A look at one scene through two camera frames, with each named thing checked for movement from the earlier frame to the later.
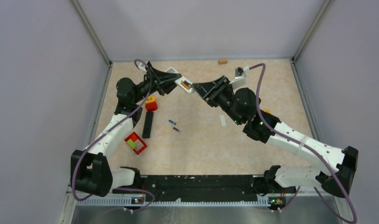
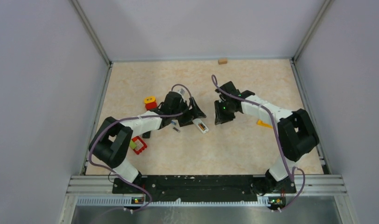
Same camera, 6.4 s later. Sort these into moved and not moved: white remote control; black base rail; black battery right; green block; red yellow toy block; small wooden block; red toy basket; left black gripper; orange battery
Moved: orange battery; left black gripper; white remote control
Not moved: red yellow toy block; red toy basket; green block; black battery right; small wooden block; black base rail
